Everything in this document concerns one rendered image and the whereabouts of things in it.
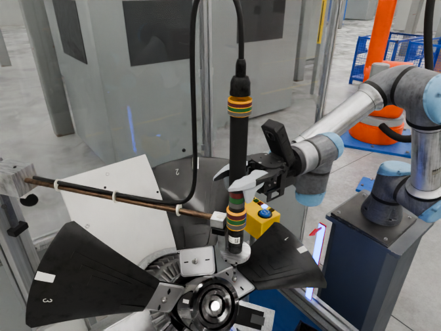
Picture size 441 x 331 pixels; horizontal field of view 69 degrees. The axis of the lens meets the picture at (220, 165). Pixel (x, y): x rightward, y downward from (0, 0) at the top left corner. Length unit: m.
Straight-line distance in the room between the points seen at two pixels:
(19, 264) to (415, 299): 2.31
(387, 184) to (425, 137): 0.31
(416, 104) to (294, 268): 0.53
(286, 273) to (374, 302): 0.71
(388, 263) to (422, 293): 1.34
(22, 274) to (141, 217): 0.45
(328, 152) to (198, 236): 0.37
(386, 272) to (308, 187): 0.67
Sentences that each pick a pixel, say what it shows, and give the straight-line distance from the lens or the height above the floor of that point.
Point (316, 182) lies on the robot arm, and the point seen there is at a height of 1.39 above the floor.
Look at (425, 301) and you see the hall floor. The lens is 2.68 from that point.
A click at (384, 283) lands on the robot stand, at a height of 0.82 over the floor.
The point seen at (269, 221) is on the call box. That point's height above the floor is 1.06.
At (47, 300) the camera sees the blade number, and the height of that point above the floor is 1.29.
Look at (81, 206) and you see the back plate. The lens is 0.96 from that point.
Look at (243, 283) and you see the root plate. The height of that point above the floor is 1.19.
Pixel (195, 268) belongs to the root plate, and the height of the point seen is 1.24.
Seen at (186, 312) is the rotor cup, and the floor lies 1.22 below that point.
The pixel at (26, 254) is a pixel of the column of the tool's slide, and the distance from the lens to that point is 1.24.
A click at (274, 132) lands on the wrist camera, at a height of 1.56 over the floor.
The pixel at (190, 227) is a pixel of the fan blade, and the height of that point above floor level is 1.31.
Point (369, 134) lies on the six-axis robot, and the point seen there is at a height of 0.17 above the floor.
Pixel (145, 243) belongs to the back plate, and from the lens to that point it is 0.98.
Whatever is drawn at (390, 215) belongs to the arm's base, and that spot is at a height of 1.06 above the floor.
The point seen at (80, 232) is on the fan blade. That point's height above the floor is 1.41.
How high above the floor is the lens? 1.81
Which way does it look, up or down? 29 degrees down
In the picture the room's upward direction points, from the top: straight up
